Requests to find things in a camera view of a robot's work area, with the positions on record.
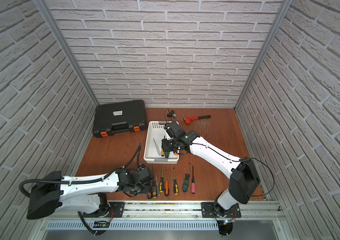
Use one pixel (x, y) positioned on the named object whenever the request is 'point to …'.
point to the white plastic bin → (155, 132)
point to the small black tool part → (172, 114)
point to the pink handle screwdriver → (193, 187)
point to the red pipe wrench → (188, 120)
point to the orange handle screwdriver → (166, 190)
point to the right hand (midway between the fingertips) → (164, 145)
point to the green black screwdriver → (167, 153)
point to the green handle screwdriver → (185, 185)
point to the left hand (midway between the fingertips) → (151, 189)
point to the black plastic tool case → (127, 116)
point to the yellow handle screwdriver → (162, 153)
